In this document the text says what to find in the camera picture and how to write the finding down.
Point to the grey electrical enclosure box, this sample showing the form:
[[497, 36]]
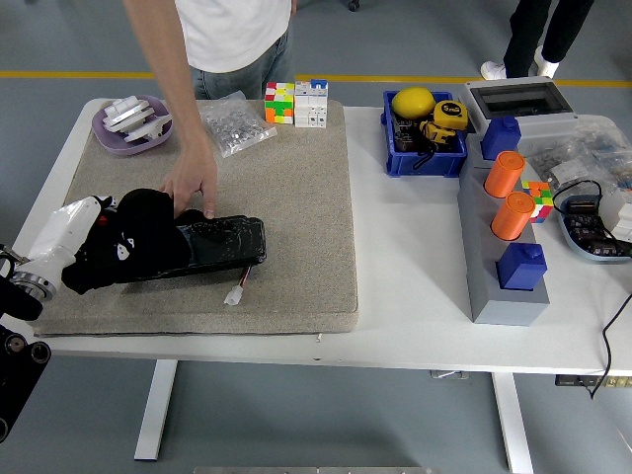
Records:
[[538, 126]]

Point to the metal table bracket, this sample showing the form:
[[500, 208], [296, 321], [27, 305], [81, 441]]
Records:
[[447, 374]]

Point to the small colourful puzzle cube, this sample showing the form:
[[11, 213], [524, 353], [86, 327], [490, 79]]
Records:
[[539, 200]]

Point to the person's right forearm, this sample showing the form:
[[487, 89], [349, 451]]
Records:
[[165, 74]]

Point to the black panel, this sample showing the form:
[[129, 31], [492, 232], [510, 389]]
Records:
[[227, 242]]

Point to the translucent white plastic part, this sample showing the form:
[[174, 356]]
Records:
[[619, 212]]

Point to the person in black trousers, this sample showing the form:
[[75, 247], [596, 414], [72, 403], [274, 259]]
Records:
[[523, 39]]

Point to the yellow and black tool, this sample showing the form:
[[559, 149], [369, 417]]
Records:
[[437, 133]]

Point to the large colourful puzzle cube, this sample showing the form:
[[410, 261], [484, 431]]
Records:
[[279, 103]]

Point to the white and blue block cube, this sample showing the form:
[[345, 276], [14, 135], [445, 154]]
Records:
[[311, 106]]

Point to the blue-grey tray of circuit boards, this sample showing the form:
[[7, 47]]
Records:
[[585, 232]]

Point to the yellow round tape measure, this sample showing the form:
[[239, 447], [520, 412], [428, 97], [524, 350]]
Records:
[[450, 114]]

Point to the person's right hand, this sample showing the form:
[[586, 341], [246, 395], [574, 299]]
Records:
[[195, 173]]

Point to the stacked white plastic part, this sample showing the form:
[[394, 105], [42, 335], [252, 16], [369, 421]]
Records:
[[126, 111]]

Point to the yellow lemon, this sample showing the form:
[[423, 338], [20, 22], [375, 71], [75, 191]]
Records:
[[413, 102]]

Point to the blue plastic block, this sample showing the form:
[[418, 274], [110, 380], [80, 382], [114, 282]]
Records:
[[501, 138], [521, 269]]

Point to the blue plastic bin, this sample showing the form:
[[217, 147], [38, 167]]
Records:
[[424, 165]]

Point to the black rag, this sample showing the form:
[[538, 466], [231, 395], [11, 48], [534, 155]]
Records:
[[148, 222]]

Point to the orange plastic cylinder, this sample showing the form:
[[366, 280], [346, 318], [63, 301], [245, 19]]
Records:
[[503, 175], [512, 217]]

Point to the white table leg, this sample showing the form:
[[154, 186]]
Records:
[[155, 410], [513, 424]]

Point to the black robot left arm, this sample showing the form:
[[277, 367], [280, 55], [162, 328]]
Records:
[[20, 306]]

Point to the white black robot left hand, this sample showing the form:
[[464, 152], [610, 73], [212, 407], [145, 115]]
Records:
[[66, 227]]

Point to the grey-brown mat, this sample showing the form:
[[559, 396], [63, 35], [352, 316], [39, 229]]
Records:
[[276, 197]]

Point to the purple tray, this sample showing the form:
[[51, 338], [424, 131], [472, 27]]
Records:
[[113, 143]]

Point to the clear bag of metal screws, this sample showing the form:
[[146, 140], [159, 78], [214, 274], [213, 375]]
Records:
[[237, 128]]

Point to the clear bag of small parts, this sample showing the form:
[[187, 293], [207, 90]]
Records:
[[607, 148], [558, 163]]

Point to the long white plastic part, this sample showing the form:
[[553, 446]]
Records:
[[145, 131]]

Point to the grey block holder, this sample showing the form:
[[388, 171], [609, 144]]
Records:
[[494, 291]]

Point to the black chair caster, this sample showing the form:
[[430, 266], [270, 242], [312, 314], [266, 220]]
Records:
[[352, 5]]

